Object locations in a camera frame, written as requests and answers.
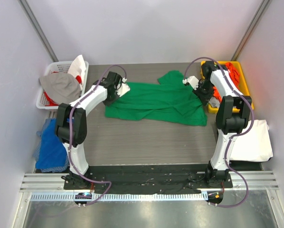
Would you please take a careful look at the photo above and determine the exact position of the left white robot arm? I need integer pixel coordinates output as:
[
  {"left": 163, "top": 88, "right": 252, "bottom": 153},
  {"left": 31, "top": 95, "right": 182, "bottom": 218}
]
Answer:
[{"left": 55, "top": 71, "right": 130, "bottom": 190}]

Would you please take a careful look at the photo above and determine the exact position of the white perforated basket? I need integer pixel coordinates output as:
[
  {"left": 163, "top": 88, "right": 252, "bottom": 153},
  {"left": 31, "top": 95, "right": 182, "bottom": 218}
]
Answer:
[{"left": 36, "top": 61, "right": 89, "bottom": 110}]

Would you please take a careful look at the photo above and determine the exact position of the green t-shirt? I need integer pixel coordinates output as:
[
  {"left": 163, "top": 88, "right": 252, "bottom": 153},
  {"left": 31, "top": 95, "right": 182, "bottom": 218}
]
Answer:
[{"left": 104, "top": 70, "right": 208, "bottom": 126}]

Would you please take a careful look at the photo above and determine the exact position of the grey cloth in bin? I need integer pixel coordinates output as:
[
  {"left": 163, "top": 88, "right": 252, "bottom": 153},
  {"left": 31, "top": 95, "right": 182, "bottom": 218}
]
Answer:
[{"left": 208, "top": 97, "right": 220, "bottom": 108}]

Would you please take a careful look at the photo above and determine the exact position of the white cloth in basket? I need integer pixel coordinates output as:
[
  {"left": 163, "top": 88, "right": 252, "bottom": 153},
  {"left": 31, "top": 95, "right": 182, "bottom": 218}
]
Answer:
[{"left": 67, "top": 55, "right": 88, "bottom": 80}]

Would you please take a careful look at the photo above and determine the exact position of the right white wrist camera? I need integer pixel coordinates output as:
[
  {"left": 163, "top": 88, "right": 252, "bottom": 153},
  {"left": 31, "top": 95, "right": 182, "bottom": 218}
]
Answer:
[{"left": 182, "top": 76, "right": 199, "bottom": 90}]

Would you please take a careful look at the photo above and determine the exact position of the white folded shirt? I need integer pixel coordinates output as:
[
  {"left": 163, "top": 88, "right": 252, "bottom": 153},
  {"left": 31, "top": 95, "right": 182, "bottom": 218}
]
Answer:
[{"left": 230, "top": 120, "right": 273, "bottom": 162}]

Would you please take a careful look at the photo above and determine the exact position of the beige grey shirt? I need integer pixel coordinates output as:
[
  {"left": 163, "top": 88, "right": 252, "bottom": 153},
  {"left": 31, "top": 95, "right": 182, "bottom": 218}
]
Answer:
[{"left": 39, "top": 72, "right": 82, "bottom": 106}]

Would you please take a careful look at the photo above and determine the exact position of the slotted cable duct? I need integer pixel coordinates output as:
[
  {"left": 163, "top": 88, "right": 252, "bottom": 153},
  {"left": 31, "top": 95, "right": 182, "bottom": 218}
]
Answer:
[{"left": 30, "top": 191, "right": 208, "bottom": 202}]

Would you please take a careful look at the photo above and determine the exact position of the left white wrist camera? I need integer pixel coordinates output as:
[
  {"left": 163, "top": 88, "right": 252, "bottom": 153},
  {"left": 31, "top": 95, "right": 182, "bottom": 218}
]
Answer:
[{"left": 116, "top": 78, "right": 130, "bottom": 97}]

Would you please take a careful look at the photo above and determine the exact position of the yellow plastic bin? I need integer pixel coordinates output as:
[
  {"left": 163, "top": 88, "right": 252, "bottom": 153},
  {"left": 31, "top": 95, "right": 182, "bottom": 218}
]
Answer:
[{"left": 201, "top": 61, "right": 250, "bottom": 114}]

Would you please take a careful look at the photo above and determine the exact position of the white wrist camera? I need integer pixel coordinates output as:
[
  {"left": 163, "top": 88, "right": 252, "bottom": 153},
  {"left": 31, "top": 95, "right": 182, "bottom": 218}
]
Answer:
[
  {"left": 116, "top": 78, "right": 130, "bottom": 97},
  {"left": 182, "top": 76, "right": 199, "bottom": 90}
]

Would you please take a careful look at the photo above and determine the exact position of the orange t-shirt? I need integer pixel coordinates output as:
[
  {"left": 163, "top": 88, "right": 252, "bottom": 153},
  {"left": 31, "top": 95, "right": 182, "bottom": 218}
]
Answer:
[{"left": 213, "top": 61, "right": 240, "bottom": 103}]

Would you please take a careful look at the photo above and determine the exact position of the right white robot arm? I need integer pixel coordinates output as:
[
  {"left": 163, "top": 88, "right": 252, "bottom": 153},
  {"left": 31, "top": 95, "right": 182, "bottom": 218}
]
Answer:
[{"left": 194, "top": 61, "right": 253, "bottom": 188}]

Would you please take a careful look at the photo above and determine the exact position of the aluminium corner rail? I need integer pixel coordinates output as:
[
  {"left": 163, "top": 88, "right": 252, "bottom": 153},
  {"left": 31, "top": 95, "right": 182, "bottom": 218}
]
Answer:
[
  {"left": 18, "top": 0, "right": 58, "bottom": 62},
  {"left": 231, "top": 0, "right": 272, "bottom": 61}
]

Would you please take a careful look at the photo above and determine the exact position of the blue checked shirt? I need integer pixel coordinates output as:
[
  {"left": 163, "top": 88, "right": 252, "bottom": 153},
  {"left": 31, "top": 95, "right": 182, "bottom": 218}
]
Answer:
[{"left": 33, "top": 118, "right": 69, "bottom": 173}]

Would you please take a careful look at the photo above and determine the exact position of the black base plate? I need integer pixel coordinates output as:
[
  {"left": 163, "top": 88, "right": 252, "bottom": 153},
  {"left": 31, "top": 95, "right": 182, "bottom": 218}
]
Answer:
[{"left": 62, "top": 164, "right": 233, "bottom": 195}]

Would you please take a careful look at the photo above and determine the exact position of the left aluminium corner rail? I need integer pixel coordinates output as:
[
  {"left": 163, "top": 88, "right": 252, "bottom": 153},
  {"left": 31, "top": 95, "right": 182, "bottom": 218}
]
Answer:
[{"left": 18, "top": 0, "right": 58, "bottom": 62}]

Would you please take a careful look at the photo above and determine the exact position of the right aluminium corner rail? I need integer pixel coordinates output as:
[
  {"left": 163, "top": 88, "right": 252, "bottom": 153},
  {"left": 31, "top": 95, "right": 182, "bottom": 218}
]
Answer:
[{"left": 231, "top": 0, "right": 272, "bottom": 61}]

